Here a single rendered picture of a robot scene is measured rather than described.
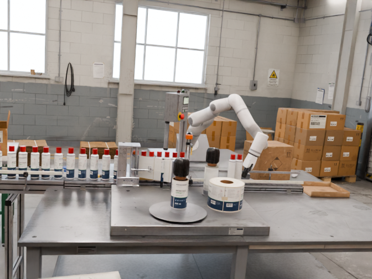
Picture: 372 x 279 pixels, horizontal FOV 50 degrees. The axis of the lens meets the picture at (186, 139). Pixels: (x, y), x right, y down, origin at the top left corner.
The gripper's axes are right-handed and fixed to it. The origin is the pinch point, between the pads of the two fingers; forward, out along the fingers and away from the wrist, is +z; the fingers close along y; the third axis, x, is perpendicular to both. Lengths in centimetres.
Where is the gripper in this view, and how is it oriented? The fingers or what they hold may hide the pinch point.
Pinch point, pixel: (244, 174)
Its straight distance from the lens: 282.3
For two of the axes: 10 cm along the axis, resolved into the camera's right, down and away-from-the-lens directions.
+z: -4.1, 9.1, 0.9
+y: 1.8, 1.8, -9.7
